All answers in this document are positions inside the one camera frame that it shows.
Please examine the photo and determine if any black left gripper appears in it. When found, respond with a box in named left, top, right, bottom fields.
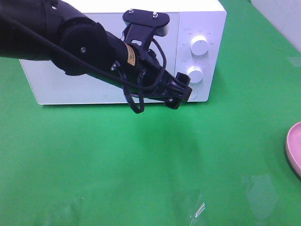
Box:
left=106, top=32, right=192, bottom=110

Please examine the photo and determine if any white round knob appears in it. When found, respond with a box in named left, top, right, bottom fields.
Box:
left=186, top=66, right=203, bottom=83
left=190, top=35, right=209, bottom=56

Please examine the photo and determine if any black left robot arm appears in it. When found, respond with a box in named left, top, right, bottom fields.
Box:
left=0, top=0, right=192, bottom=113

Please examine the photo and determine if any clear tape patch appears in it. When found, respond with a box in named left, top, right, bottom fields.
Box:
left=288, top=56, right=301, bottom=67
left=171, top=187, right=207, bottom=226
left=241, top=174, right=279, bottom=218

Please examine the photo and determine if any round white door button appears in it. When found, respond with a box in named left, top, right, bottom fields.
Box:
left=189, top=89, right=198, bottom=100

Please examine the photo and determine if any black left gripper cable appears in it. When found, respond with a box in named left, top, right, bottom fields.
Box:
left=0, top=7, right=167, bottom=115

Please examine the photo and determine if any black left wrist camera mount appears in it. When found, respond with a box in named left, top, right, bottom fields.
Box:
left=122, top=9, right=170, bottom=55

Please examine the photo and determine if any pink round plate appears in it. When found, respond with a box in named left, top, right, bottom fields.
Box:
left=285, top=122, right=301, bottom=177

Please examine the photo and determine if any white microwave oven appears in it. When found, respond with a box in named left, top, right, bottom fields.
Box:
left=18, top=0, right=228, bottom=105

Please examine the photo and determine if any white microwave door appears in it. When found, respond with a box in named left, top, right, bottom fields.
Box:
left=20, top=12, right=179, bottom=105

